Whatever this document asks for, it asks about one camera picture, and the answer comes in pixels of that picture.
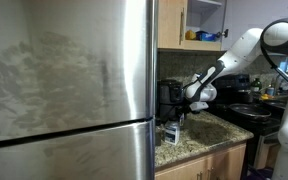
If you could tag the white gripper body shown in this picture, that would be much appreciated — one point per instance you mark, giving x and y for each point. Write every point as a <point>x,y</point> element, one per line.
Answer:
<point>199,106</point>

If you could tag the black coffee maker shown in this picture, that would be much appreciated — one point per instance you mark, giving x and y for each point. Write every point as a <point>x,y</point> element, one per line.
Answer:
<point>167,98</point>

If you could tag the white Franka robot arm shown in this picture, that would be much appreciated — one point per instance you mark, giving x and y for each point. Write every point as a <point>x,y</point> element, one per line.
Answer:
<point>244,50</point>

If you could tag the white open cabinet door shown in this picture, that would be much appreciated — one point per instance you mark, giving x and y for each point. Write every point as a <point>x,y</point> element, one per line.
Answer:
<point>250,15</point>

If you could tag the black cooking pot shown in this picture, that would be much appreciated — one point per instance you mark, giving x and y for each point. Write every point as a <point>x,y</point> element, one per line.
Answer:
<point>243,95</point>

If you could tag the black frying pan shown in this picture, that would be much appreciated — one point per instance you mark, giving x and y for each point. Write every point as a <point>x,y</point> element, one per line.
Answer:
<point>250,110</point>

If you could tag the black kitchen stove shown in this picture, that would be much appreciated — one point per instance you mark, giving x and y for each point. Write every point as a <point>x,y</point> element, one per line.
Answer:
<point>250,123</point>

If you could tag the light wood base cabinet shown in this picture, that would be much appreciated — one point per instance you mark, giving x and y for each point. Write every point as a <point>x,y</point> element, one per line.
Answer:
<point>204,165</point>

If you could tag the green bottle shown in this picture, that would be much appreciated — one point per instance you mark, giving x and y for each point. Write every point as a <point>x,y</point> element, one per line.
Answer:
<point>256,85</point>

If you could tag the yellow sponge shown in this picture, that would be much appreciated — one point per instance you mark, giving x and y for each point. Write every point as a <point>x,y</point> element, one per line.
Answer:
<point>265,96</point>

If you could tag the blue box in cabinet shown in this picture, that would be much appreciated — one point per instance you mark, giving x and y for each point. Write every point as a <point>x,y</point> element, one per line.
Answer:
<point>205,36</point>

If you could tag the blue cup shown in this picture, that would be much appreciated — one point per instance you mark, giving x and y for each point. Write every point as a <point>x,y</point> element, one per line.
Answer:
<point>270,90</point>

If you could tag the dark pan by sink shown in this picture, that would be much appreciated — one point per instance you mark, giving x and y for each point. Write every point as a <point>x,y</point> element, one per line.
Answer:
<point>277,104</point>

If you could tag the chrome sink faucet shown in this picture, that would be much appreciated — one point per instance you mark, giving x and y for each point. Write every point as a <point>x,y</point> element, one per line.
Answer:
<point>279,81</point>

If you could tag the stainless steel refrigerator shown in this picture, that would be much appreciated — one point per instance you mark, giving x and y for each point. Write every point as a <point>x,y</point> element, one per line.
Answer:
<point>67,86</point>

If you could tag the light wood wall cabinet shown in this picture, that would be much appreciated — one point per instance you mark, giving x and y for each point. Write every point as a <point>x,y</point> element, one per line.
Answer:
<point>169,23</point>

